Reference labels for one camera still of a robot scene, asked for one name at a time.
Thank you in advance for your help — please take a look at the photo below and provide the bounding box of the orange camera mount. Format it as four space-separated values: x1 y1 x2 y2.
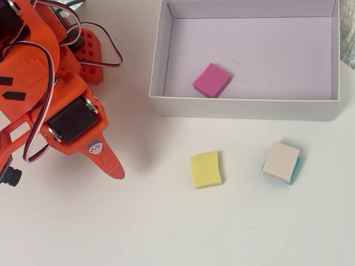
0 114 36 167

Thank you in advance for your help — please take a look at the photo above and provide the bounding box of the white and blue block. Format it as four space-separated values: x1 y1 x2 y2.
262 141 301 181

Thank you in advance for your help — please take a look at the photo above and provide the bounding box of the grey woven curtain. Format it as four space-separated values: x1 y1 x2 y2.
338 0 355 70

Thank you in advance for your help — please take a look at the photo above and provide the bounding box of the pink foam cuboid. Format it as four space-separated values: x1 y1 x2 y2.
192 62 232 99

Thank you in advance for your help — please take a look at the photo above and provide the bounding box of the white cardboard box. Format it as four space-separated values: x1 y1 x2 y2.
148 0 341 122

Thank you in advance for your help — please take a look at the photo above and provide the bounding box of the orange robot base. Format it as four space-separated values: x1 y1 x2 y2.
63 26 105 85

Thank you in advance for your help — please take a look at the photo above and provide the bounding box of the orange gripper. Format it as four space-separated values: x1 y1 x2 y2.
26 72 125 180

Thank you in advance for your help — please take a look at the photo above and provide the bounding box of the red white black servo cable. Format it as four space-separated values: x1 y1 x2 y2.
79 22 123 69
35 0 82 47
15 41 60 164

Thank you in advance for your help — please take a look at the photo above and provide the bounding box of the yellow foam cuboid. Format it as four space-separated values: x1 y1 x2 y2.
190 151 224 190

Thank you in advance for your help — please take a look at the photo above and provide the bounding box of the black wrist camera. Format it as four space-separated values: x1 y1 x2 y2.
0 155 23 188

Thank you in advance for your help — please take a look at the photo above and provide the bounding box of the blue foam cuboid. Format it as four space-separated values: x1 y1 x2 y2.
262 151 303 185

